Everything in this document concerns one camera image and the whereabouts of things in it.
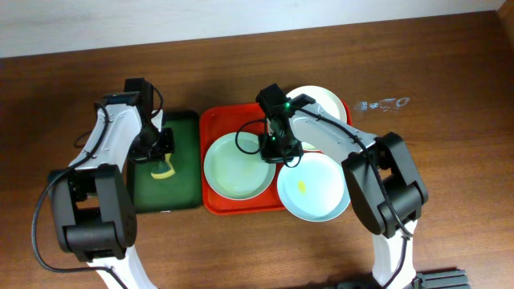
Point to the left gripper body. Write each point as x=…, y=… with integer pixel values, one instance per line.
x=154, y=153

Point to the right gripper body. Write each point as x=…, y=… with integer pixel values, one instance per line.
x=279, y=155

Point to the yellow green sponge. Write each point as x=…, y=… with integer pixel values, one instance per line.
x=163, y=168

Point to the pale green plate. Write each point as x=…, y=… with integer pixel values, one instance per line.
x=235, y=175

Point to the light blue plate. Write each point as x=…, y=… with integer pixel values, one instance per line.
x=315, y=190

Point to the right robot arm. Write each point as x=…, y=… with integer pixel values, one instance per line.
x=385, y=188

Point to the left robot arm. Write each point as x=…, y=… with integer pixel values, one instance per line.
x=93, y=211

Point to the dark green tray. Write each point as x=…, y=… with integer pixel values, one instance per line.
x=183, y=190

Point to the cream white plate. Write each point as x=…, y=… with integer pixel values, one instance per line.
x=328, y=101

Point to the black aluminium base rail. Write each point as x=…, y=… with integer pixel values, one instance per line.
x=447, y=279

